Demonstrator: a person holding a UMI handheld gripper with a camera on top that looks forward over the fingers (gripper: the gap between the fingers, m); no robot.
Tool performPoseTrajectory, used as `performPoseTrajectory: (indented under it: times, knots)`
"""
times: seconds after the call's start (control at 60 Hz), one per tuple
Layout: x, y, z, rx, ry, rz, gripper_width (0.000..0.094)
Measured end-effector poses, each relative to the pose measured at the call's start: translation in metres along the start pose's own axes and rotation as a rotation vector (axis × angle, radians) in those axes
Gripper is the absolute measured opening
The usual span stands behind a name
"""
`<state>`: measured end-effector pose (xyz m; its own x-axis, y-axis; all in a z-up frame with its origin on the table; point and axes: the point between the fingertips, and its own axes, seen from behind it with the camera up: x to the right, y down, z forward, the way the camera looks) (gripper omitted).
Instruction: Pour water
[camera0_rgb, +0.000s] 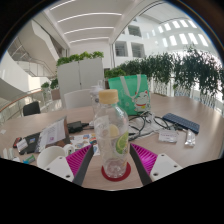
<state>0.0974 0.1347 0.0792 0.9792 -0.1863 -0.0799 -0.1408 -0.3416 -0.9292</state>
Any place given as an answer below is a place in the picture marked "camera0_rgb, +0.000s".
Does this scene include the green tote bag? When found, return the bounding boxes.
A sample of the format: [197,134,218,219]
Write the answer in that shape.
[107,73,152,117]

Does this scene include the clear bottle with yellow cap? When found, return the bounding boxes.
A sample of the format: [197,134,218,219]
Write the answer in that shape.
[93,88,130,179]

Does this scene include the dark blue keyboard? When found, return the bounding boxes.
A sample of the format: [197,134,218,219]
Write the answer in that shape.
[162,112,201,135]

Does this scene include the small potted green plant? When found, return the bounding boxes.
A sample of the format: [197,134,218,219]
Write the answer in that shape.
[40,78,61,101]

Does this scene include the black cables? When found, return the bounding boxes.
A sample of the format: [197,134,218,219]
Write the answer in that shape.
[128,111,174,141]

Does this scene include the black chair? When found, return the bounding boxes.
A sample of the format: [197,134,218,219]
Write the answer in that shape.
[22,100,42,117]

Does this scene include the white chair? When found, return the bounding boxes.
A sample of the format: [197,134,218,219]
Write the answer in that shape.
[63,88,94,110]

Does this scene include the green hedge plants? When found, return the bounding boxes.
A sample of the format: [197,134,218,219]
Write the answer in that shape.
[104,44,224,108]

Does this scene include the colourful printed sheet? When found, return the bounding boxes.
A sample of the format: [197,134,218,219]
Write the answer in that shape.
[70,133,100,157]

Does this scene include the clear plastic water bottle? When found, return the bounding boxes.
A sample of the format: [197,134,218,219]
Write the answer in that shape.
[90,79,105,116]

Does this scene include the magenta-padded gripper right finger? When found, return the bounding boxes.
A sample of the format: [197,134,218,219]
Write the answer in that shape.
[129,143,184,186]

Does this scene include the glass balustrade with wooden rail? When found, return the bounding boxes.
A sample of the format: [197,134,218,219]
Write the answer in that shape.
[0,88,63,125]

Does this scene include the white printed card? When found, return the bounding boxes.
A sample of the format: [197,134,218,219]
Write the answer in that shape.
[158,129,180,144]

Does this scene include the clear plastic packet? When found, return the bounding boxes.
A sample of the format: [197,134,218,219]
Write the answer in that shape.
[184,129,197,148]

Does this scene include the ceiling light strips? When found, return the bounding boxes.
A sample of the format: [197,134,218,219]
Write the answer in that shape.
[49,0,123,44]

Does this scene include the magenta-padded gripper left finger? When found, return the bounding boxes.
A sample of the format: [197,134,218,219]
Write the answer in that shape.
[44,144,96,187]

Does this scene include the black power adapter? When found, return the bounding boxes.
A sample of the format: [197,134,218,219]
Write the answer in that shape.
[67,120,90,134]

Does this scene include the white cabinet with plants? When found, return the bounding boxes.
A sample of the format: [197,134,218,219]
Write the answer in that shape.
[55,50,105,101]

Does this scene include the small red black case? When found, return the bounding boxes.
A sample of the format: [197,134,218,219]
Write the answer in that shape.
[12,136,23,149]

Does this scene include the flat round red coaster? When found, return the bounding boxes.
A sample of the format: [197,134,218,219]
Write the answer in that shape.
[100,161,132,183]

